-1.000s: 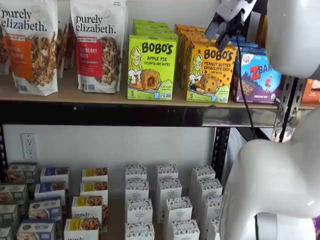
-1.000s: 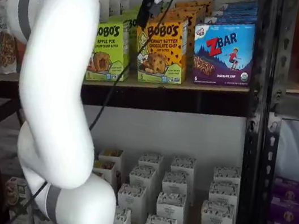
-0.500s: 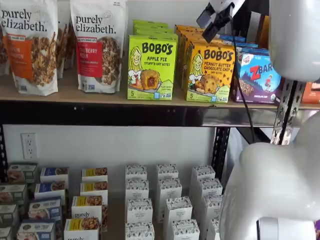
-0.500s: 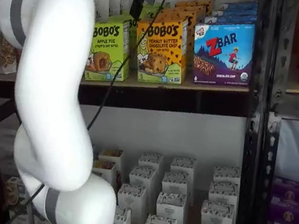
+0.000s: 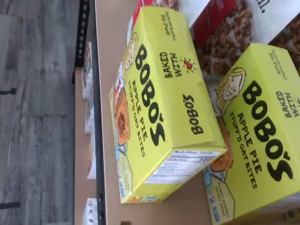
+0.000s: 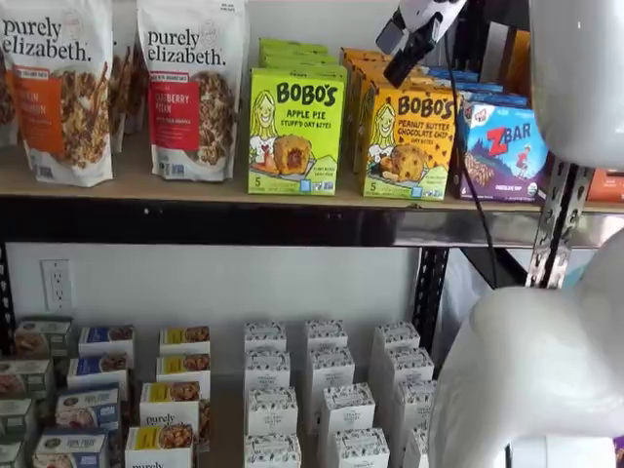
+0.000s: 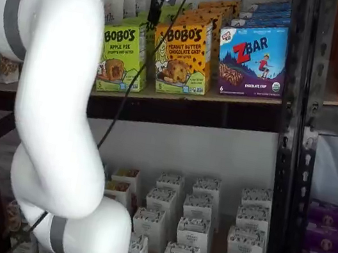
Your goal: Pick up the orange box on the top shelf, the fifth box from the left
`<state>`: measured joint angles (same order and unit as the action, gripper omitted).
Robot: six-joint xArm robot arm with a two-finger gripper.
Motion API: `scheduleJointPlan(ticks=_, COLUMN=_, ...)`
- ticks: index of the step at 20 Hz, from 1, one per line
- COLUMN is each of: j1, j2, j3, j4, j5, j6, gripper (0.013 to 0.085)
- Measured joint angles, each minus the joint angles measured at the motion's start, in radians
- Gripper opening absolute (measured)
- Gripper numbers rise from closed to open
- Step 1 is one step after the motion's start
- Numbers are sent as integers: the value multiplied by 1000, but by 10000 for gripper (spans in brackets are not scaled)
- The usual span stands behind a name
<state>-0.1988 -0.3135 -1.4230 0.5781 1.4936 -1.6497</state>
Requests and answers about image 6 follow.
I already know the orange label granola bag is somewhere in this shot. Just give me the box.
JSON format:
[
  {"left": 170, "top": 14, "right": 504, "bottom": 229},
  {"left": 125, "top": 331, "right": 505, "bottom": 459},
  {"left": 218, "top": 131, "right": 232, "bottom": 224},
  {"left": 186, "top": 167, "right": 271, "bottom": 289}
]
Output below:
[{"left": 0, "top": 0, "right": 114, "bottom": 187}]

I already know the black metal shelf frame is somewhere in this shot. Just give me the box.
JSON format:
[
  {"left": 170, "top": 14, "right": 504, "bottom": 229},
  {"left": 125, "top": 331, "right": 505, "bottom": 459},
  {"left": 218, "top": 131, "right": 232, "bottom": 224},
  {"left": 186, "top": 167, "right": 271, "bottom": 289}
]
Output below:
[
  {"left": 0, "top": 0, "right": 574, "bottom": 365},
  {"left": 550, "top": 160, "right": 624, "bottom": 289}
]

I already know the orange Bobo's peanut butter box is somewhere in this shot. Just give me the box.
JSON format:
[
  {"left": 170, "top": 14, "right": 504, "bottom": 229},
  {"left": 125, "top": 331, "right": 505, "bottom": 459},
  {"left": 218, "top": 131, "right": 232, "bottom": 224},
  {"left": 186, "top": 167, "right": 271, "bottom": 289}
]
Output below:
[
  {"left": 362, "top": 79, "right": 458, "bottom": 201},
  {"left": 339, "top": 46, "right": 391, "bottom": 162},
  {"left": 351, "top": 60, "right": 409, "bottom": 175}
]

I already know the green label granola box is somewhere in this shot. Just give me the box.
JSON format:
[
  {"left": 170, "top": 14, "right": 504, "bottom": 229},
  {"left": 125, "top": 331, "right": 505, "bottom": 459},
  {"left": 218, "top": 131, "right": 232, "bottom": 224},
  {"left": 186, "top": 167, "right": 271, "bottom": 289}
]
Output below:
[
  {"left": 0, "top": 359, "right": 55, "bottom": 401},
  {"left": 0, "top": 398, "right": 39, "bottom": 443},
  {"left": 13, "top": 317, "right": 74, "bottom": 358},
  {"left": 0, "top": 441, "right": 26, "bottom": 468}
]

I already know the blue label granola box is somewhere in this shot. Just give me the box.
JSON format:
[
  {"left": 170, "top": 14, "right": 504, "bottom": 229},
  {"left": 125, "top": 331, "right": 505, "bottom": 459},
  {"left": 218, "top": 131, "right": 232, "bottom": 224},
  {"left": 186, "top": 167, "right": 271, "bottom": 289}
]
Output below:
[
  {"left": 66, "top": 353, "right": 131, "bottom": 396},
  {"left": 77, "top": 325, "right": 137, "bottom": 365},
  {"left": 54, "top": 386, "right": 122, "bottom": 433},
  {"left": 32, "top": 427, "right": 111, "bottom": 468}
]

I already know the white patterned bakery box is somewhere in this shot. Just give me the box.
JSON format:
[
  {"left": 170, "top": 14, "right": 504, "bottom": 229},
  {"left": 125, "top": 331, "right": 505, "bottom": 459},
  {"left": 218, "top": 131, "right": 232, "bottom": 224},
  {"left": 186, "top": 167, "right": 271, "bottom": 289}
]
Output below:
[
  {"left": 243, "top": 348, "right": 293, "bottom": 391},
  {"left": 369, "top": 321, "right": 422, "bottom": 391},
  {"left": 243, "top": 321, "right": 289, "bottom": 353},
  {"left": 393, "top": 379, "right": 439, "bottom": 435},
  {"left": 333, "top": 427, "right": 391, "bottom": 468},
  {"left": 243, "top": 432, "right": 302, "bottom": 468},
  {"left": 318, "top": 383, "right": 376, "bottom": 468},
  {"left": 306, "top": 345, "right": 356, "bottom": 435},
  {"left": 245, "top": 386, "right": 299, "bottom": 438},
  {"left": 304, "top": 319, "right": 350, "bottom": 352},
  {"left": 383, "top": 346, "right": 436, "bottom": 391},
  {"left": 403, "top": 426, "right": 433, "bottom": 468}
]

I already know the green Bobo's apple pie box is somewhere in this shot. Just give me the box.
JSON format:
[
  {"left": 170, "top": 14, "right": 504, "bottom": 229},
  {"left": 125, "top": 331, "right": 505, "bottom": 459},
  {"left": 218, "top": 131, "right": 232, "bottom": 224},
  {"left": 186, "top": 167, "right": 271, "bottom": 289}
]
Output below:
[
  {"left": 252, "top": 61, "right": 349, "bottom": 162},
  {"left": 257, "top": 37, "right": 330, "bottom": 55},
  {"left": 247, "top": 66, "right": 346, "bottom": 196},
  {"left": 259, "top": 51, "right": 338, "bottom": 66}
]

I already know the clear plastic sheet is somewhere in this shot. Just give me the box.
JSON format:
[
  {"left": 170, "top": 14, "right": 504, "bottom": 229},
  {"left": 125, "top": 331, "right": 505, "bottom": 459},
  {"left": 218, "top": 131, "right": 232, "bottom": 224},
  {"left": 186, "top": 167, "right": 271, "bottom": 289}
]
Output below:
[{"left": 438, "top": 248, "right": 493, "bottom": 342}]

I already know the red label granola bag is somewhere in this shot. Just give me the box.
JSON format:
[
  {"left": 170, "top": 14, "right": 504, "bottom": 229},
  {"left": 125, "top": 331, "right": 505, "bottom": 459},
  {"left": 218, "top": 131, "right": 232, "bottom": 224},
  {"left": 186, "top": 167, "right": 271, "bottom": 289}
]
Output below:
[{"left": 136, "top": 0, "right": 248, "bottom": 182}]

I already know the blue purple Zbar box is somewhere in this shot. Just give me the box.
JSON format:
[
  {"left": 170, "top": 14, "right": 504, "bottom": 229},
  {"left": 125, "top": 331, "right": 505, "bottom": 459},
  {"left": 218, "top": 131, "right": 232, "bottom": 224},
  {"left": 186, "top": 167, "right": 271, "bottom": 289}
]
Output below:
[
  {"left": 427, "top": 66, "right": 480, "bottom": 84},
  {"left": 457, "top": 90, "right": 530, "bottom": 109},
  {"left": 450, "top": 99, "right": 555, "bottom": 204},
  {"left": 450, "top": 80, "right": 506, "bottom": 97}
]

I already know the yellow label granola box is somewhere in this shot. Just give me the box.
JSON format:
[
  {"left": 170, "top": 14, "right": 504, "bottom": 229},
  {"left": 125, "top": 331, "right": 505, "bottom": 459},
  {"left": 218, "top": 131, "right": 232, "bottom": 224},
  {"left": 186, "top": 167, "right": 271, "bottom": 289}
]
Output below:
[
  {"left": 159, "top": 326, "right": 212, "bottom": 356},
  {"left": 155, "top": 353, "right": 212, "bottom": 399},
  {"left": 125, "top": 425, "right": 197, "bottom": 468},
  {"left": 139, "top": 380, "right": 212, "bottom": 452}
]

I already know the orange snack box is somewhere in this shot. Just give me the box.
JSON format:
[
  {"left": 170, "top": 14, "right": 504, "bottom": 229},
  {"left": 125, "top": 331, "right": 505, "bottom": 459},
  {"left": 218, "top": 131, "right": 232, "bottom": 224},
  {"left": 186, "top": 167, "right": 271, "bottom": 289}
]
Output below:
[
  {"left": 586, "top": 168, "right": 624, "bottom": 204},
  {"left": 501, "top": 27, "right": 532, "bottom": 97}
]

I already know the white wall outlet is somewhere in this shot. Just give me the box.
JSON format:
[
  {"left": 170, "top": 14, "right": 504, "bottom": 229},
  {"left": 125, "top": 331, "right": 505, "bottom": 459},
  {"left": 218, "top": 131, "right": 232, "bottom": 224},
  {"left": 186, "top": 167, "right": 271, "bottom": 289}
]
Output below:
[{"left": 40, "top": 258, "right": 74, "bottom": 312}]

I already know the black cable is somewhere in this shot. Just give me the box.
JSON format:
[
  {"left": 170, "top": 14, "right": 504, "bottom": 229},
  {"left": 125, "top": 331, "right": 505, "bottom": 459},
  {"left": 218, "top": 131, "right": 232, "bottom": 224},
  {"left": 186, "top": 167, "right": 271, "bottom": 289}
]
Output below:
[{"left": 441, "top": 28, "right": 503, "bottom": 292}]

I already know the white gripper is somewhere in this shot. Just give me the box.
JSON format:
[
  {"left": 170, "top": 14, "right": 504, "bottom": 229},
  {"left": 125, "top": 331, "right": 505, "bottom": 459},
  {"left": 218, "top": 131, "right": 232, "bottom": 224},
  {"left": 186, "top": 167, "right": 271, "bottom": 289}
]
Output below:
[{"left": 375, "top": 0, "right": 469, "bottom": 90}]

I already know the white granola bag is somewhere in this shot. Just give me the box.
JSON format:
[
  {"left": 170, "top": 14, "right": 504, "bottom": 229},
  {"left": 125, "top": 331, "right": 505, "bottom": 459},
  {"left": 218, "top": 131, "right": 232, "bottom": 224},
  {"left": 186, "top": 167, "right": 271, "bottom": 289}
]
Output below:
[
  {"left": 110, "top": 43, "right": 132, "bottom": 153},
  {"left": 124, "top": 43, "right": 150, "bottom": 136},
  {"left": 0, "top": 48, "right": 20, "bottom": 147}
]

